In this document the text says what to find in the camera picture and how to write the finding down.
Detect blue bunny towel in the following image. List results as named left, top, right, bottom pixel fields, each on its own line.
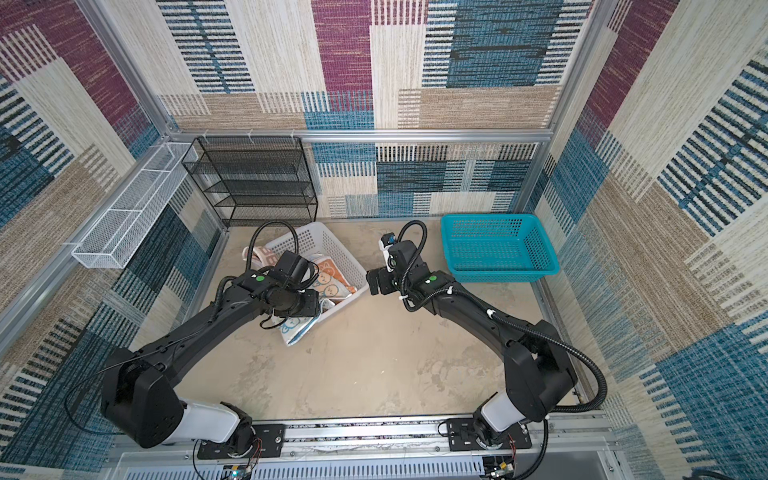
left=279, top=299, right=336, bottom=347

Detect white plastic basket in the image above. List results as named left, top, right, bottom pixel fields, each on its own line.
left=296, top=222, right=368, bottom=320

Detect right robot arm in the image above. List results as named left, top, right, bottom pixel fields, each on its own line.
left=404, top=271, right=577, bottom=448

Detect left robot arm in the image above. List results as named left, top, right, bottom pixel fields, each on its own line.
left=100, top=270, right=320, bottom=455

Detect orange rabbit towel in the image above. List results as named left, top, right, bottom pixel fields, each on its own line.
left=251, top=246, right=357, bottom=304

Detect teal plastic basket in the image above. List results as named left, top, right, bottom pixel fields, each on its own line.
left=441, top=214, right=560, bottom=283

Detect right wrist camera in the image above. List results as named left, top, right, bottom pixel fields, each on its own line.
left=379, top=232, right=416, bottom=273

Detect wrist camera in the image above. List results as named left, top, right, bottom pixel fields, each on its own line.
left=379, top=232, right=416, bottom=273
left=271, top=251, right=309, bottom=288

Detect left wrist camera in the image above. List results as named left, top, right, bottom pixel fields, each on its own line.
left=271, top=251, right=309, bottom=288

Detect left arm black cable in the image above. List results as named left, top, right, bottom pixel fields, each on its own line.
left=245, top=220, right=300, bottom=274

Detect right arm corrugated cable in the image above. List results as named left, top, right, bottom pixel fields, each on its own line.
left=398, top=220, right=608, bottom=414

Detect black wire shelf rack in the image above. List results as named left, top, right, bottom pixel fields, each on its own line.
left=182, top=136, right=318, bottom=227

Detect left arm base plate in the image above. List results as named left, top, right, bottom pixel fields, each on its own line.
left=196, top=424, right=286, bottom=460

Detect aluminium front rail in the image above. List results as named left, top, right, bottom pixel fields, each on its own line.
left=107, top=410, right=613, bottom=463

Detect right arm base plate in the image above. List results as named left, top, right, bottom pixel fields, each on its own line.
left=437, top=417, right=532, bottom=451

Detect white mesh wall tray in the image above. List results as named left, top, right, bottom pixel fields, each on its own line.
left=72, top=142, right=190, bottom=269

